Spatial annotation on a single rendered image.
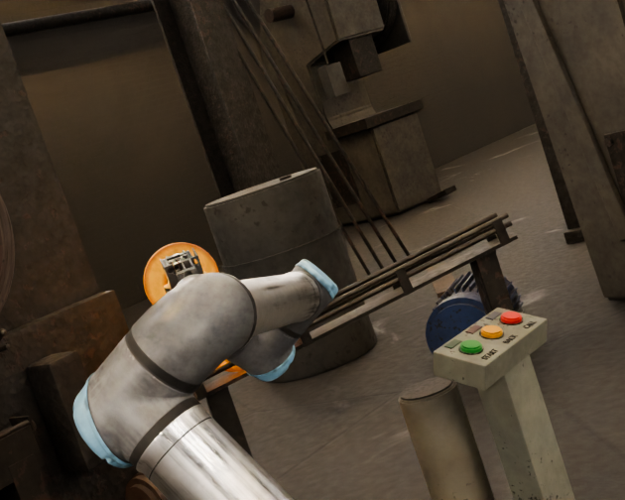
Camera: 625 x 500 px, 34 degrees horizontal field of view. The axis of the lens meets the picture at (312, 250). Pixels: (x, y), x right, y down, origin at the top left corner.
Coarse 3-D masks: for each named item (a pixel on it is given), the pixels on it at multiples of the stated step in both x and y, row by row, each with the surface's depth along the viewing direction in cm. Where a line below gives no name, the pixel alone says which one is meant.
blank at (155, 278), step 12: (156, 252) 210; (168, 252) 209; (180, 252) 209; (192, 252) 210; (204, 252) 210; (156, 264) 208; (204, 264) 211; (144, 276) 208; (156, 276) 208; (156, 288) 209; (156, 300) 209
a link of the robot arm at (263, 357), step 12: (252, 336) 181; (264, 336) 182; (276, 336) 182; (288, 336) 182; (252, 348) 181; (264, 348) 182; (276, 348) 182; (288, 348) 184; (228, 360) 185; (240, 360) 182; (252, 360) 182; (264, 360) 183; (276, 360) 184; (288, 360) 185; (252, 372) 185; (264, 372) 184; (276, 372) 184
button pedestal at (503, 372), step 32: (480, 320) 195; (544, 320) 194; (448, 352) 183; (480, 352) 182; (512, 352) 185; (480, 384) 179; (512, 384) 185; (512, 416) 186; (544, 416) 191; (512, 448) 188; (544, 448) 190; (512, 480) 190; (544, 480) 188
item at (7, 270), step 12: (0, 204) 199; (0, 216) 198; (0, 228) 198; (12, 240) 199; (12, 252) 199; (12, 264) 199; (0, 276) 196; (12, 276) 198; (0, 288) 196; (0, 300) 196
